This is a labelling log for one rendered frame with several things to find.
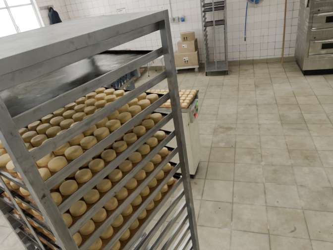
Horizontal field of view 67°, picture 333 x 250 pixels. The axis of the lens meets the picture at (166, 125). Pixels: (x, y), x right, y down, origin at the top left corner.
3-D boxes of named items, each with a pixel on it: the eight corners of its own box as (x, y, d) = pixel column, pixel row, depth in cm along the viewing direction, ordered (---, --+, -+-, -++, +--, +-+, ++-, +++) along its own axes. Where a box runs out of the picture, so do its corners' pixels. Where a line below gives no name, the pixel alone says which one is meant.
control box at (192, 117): (189, 123, 242) (188, 110, 235) (195, 111, 261) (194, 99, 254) (193, 123, 241) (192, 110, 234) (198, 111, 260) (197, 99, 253)
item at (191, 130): (138, 173, 297) (120, 105, 254) (149, 156, 325) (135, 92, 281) (195, 181, 272) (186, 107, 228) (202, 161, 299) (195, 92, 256)
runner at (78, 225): (173, 131, 115) (172, 125, 113) (178, 132, 113) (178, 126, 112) (55, 243, 71) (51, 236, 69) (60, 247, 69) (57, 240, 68)
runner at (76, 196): (171, 113, 110) (170, 107, 109) (176, 114, 109) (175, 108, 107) (42, 221, 67) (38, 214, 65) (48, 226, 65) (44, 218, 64)
